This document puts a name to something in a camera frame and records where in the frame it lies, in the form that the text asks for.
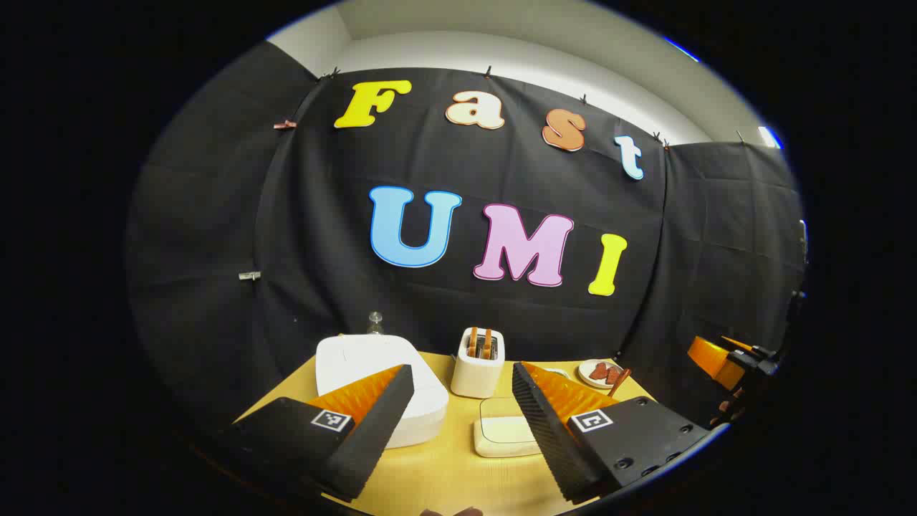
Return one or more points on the clear container of rice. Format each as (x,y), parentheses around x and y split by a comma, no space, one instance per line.
(501,433)

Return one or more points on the black backdrop cloth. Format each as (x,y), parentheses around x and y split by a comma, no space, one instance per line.
(322,215)

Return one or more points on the red meat slice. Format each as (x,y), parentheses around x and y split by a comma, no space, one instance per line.
(598,373)
(613,374)

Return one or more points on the orange clip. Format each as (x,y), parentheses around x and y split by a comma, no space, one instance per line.
(284,125)

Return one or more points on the small glass bottle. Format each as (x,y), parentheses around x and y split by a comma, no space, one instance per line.
(375,324)

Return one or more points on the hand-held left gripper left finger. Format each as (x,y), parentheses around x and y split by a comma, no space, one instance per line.
(380,423)

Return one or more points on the toasted bread slice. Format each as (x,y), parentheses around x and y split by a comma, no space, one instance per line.
(487,344)
(472,342)

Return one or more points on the wooden spoon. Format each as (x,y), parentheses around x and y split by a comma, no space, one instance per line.
(619,382)

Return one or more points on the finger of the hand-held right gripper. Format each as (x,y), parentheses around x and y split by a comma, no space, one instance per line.
(713,360)
(736,344)

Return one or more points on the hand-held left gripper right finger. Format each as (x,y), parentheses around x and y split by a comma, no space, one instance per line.
(537,423)

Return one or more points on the white toaster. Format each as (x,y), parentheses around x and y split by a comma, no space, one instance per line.
(476,376)

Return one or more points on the white round plate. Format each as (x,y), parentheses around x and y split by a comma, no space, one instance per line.
(589,367)

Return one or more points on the white rice cooker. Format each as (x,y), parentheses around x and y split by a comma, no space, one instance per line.
(358,358)

